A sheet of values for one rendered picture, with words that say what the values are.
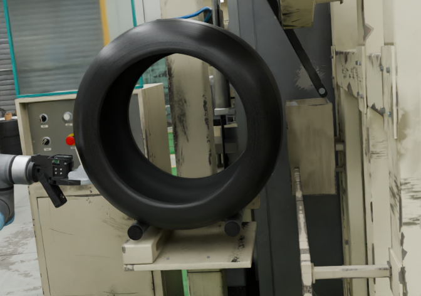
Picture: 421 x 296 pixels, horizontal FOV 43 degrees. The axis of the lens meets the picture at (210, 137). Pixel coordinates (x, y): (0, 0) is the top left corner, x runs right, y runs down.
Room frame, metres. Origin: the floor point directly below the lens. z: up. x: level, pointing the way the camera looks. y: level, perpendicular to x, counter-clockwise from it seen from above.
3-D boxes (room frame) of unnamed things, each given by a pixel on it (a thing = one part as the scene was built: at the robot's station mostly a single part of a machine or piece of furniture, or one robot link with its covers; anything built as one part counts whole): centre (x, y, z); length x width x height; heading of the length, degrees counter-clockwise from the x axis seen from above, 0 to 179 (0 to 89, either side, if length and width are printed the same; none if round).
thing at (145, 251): (1.66, 0.21, 0.84); 0.36 x 0.09 x 0.06; 172
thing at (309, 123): (1.81, -0.33, 1.05); 0.20 x 0.15 x 0.30; 172
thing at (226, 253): (1.64, 0.07, 0.80); 0.37 x 0.36 x 0.02; 82
